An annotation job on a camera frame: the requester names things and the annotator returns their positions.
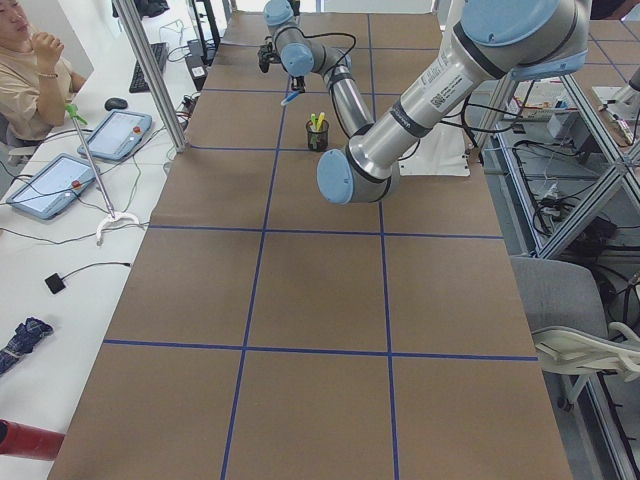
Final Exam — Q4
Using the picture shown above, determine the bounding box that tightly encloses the small black square device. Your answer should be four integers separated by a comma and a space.
44, 273, 66, 294

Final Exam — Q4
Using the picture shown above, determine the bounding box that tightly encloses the brown paper table cover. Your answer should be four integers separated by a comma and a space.
50, 13, 571, 479

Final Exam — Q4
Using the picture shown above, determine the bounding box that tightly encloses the far blue teach pendant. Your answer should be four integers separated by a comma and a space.
85, 109, 152, 161

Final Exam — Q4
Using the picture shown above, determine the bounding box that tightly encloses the red cylinder bottle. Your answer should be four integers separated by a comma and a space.
0, 419, 65, 461

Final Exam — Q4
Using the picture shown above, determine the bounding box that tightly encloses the near blue teach pendant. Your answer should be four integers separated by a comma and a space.
6, 154, 95, 220

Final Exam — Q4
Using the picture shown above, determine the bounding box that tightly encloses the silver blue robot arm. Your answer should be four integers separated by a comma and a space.
263, 1, 591, 204

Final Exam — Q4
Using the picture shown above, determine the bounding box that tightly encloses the yellow highlighter pen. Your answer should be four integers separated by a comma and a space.
315, 112, 326, 133

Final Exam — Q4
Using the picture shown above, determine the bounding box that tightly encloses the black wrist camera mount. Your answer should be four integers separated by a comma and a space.
257, 42, 281, 73

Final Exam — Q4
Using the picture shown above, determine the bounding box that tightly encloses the aluminium frame post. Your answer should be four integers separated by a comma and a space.
113, 0, 187, 153

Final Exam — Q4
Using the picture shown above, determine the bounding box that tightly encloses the blue teach pendant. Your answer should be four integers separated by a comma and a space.
85, 109, 152, 161
6, 154, 95, 220

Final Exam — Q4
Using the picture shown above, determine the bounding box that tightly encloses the black mesh pen cup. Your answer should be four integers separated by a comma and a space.
306, 120, 329, 152

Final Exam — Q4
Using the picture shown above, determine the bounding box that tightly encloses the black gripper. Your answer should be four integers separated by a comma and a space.
291, 76, 306, 94

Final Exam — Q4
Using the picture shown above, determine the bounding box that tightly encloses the black keyboard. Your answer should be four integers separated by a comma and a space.
128, 41, 170, 95

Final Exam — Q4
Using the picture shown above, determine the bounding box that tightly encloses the seated person beige shirt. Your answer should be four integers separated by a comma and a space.
1, 1, 86, 146

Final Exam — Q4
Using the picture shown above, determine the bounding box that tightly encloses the metal reacher grabber tool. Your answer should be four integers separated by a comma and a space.
65, 103, 142, 246

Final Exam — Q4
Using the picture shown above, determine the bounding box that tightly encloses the blue highlighter pen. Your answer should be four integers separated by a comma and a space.
280, 91, 304, 107

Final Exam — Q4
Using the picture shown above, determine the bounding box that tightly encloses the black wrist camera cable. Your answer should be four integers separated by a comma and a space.
299, 32, 358, 71

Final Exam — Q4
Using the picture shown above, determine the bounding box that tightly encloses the black computer mouse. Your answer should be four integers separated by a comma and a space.
104, 97, 128, 111

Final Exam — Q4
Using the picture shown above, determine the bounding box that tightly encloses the folded dark blue umbrella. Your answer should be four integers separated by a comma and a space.
1, 317, 54, 375

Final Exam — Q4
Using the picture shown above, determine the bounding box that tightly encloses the grey office chair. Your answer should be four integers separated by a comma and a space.
510, 256, 639, 411

